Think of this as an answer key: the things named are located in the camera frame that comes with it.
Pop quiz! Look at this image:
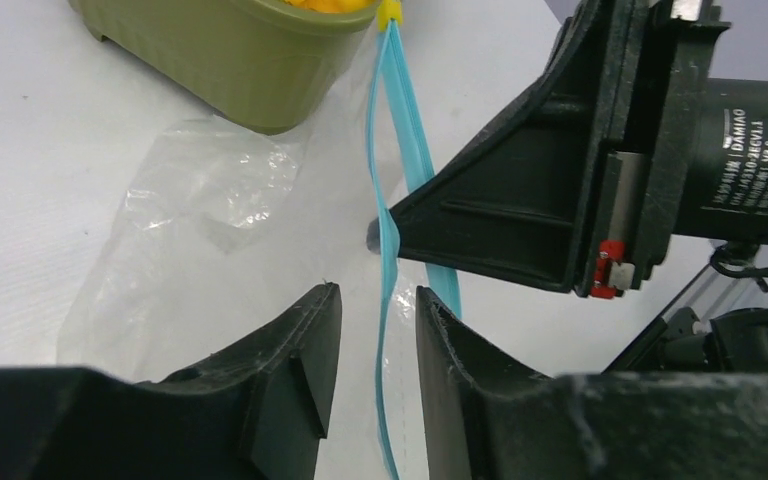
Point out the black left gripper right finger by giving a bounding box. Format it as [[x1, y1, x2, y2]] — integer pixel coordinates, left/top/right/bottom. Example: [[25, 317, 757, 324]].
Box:
[[416, 287, 768, 479]]

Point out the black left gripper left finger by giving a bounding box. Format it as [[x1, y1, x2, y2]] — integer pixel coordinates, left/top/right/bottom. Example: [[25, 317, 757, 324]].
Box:
[[0, 283, 342, 479]]

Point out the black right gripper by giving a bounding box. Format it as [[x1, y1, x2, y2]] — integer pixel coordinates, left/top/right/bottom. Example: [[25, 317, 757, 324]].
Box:
[[391, 1, 728, 298]]

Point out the clear zip top bag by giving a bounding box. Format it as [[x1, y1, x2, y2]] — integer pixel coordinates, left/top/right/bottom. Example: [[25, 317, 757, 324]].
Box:
[[56, 1, 461, 479]]

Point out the olive green plastic basket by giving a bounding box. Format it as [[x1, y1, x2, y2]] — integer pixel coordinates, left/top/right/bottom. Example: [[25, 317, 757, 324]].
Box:
[[68, 0, 379, 135]]

